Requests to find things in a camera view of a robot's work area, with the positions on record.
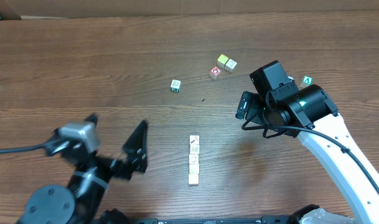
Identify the green letter wooden block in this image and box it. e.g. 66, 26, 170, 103
300, 76, 313, 88

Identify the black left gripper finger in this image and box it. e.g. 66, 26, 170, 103
84, 113, 98, 126
122, 120, 148, 173

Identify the red framed wooden block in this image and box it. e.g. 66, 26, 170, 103
210, 66, 222, 80

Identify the yellow sided wooden block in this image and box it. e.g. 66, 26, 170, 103
190, 144, 200, 154

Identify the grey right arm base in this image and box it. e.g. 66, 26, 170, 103
286, 204, 357, 224

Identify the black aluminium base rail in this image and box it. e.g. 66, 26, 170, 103
131, 215, 299, 224

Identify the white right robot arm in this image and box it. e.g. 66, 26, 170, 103
236, 85, 379, 223

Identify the wooden block with hammer picture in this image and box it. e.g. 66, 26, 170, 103
190, 135, 200, 145

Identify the plain wooden block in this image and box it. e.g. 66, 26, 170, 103
225, 58, 237, 73

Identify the wooden block number three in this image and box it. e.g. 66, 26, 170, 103
188, 174, 199, 185

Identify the wooden block with dots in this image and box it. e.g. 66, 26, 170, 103
189, 154, 199, 164

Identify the wooden block with squiggle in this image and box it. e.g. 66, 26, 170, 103
189, 164, 200, 174

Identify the yellow top wooden block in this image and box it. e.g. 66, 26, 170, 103
217, 54, 229, 68

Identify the green sided wooden block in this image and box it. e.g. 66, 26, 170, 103
170, 80, 181, 93

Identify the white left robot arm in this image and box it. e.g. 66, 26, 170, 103
18, 114, 148, 223

